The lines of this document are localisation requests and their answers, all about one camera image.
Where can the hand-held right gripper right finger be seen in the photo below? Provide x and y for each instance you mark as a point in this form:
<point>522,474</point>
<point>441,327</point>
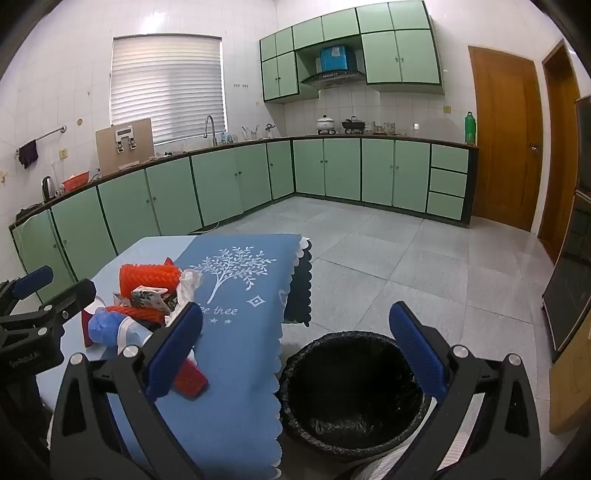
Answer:
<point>415,341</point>

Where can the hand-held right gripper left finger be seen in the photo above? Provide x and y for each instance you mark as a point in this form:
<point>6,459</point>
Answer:
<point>178,341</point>

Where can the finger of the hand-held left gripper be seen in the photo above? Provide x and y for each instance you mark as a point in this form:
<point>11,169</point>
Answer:
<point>32,281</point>
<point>76,295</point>

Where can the dark red packet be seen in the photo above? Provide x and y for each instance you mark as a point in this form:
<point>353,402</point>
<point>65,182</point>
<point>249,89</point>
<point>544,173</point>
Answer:
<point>87,330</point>

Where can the red snack packet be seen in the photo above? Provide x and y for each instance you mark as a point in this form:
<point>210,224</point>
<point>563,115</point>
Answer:
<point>191,381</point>

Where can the blue plastic wrapper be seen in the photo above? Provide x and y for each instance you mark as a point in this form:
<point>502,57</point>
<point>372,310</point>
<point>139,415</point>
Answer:
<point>104,327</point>

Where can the small orange foam net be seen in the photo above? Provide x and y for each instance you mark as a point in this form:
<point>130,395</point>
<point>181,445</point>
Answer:
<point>138,314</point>

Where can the printed paper carton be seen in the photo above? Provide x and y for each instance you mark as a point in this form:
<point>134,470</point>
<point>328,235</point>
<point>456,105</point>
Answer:
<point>145,297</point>

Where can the white tissue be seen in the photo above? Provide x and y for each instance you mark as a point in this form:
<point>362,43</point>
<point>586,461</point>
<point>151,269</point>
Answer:
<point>187,286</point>

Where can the black trash bin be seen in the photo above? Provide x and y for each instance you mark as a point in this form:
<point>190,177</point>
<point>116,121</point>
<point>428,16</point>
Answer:
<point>351,392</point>

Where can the blue tree print tablecloth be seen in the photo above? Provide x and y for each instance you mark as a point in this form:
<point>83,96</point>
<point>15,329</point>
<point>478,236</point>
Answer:
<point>249,332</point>

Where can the steel electric kettle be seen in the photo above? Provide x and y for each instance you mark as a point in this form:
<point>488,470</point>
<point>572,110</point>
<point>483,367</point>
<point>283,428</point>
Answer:
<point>48,189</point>

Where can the red basin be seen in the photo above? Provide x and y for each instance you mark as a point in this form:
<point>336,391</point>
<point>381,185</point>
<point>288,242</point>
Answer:
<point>75,182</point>

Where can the purple towel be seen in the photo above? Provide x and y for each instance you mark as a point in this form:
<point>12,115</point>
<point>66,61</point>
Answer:
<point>27,154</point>

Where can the brown cardboard board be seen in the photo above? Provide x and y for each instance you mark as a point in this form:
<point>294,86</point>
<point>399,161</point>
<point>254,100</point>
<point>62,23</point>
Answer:
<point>111,157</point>

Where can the steel towel bar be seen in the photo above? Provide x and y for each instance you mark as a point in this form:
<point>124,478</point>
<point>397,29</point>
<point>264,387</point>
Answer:
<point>46,135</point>

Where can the dark glass cabinet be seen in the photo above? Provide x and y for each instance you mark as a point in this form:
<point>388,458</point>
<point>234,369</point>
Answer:
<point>570,277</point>

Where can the green lower cabinets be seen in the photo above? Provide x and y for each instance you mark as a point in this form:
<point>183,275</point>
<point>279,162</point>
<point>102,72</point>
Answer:
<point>341,166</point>

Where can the green cabinets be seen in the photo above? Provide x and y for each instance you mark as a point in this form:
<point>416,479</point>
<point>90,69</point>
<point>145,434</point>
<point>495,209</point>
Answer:
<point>401,55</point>
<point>341,166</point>

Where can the green bottle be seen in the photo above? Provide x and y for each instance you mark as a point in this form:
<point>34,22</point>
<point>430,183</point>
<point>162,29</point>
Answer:
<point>469,129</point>

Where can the black wok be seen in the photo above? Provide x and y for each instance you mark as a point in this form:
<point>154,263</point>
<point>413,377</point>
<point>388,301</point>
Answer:
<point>352,124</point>

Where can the white window blind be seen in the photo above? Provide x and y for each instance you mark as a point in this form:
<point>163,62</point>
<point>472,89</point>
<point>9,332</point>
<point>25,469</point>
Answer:
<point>166,87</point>

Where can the small steel teapot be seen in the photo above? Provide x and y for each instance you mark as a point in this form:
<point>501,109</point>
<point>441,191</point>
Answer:
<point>270,131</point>

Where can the white cooking pot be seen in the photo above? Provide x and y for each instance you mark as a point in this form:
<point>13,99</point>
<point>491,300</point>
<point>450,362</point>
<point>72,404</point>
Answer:
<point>325,124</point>

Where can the range hood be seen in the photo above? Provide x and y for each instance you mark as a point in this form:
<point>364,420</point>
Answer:
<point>332,78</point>

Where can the green upper cabinets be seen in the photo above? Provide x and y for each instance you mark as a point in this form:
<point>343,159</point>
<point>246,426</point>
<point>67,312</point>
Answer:
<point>401,55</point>

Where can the blue box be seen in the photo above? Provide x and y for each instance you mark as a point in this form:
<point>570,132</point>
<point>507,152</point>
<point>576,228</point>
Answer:
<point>337,57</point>

